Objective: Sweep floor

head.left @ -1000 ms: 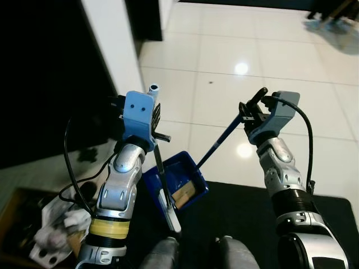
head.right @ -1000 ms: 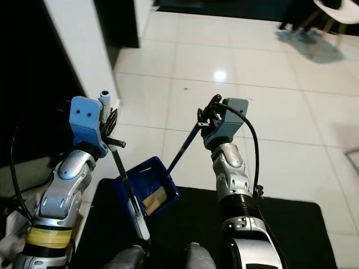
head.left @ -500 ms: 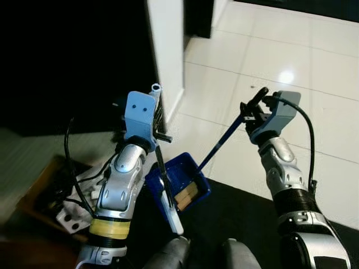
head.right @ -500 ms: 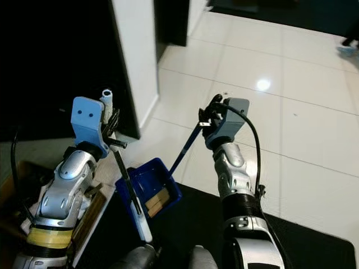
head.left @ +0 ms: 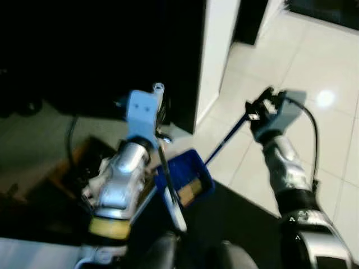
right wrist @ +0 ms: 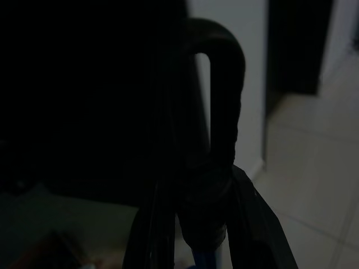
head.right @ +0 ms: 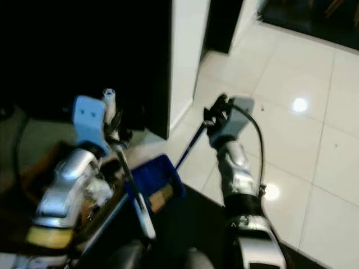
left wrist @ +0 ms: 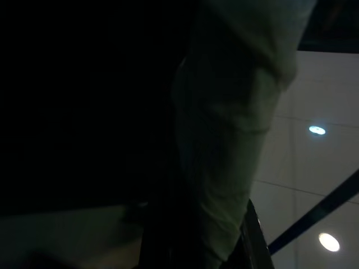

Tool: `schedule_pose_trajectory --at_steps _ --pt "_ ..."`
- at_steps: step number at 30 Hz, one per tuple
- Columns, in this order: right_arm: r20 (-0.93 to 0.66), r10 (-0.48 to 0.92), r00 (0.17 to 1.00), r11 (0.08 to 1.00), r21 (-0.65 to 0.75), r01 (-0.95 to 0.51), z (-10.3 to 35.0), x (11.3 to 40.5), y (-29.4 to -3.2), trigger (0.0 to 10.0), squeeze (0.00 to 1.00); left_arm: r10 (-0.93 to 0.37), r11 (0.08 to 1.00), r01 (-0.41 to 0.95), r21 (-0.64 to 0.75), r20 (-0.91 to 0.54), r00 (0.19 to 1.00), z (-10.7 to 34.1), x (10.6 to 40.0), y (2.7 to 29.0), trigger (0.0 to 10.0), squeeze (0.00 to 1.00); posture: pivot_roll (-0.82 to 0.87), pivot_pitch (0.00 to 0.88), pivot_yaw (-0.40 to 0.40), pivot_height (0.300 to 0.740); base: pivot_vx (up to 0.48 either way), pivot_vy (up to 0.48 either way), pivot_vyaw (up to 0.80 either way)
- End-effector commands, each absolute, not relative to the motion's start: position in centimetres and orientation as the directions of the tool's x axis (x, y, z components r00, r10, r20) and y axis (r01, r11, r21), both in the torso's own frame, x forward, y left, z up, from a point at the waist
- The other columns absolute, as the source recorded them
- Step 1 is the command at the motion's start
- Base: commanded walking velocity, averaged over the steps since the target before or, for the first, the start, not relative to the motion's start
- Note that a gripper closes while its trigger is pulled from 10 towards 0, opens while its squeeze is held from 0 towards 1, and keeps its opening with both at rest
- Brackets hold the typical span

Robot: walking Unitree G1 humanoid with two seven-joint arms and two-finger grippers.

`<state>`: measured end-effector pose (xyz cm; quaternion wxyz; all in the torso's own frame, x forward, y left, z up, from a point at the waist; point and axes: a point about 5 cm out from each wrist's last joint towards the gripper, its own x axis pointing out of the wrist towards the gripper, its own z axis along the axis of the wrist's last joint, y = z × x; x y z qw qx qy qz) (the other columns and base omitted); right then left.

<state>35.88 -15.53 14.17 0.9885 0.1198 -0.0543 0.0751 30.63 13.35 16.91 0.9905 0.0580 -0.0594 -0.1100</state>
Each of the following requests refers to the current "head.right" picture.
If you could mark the black floor mat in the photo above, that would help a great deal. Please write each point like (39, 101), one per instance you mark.
(202, 224)

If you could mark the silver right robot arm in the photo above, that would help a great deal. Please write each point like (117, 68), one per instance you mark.
(238, 168)

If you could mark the tan cardboard piece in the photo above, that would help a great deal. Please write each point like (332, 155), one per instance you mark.
(161, 197)

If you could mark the grey robot leg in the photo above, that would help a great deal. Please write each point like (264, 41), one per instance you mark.
(126, 258)
(196, 259)

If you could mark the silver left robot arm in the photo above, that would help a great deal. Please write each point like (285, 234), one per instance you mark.
(67, 190)

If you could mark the grey robot right leg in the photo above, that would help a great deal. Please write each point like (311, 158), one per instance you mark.
(196, 259)

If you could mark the grey robot left leg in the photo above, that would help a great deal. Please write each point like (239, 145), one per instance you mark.
(126, 258)

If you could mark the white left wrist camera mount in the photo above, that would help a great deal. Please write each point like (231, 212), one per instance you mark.
(90, 120)

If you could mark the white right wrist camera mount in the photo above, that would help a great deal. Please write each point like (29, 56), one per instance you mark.
(236, 120)

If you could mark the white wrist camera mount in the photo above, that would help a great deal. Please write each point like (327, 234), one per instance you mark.
(90, 120)
(236, 120)

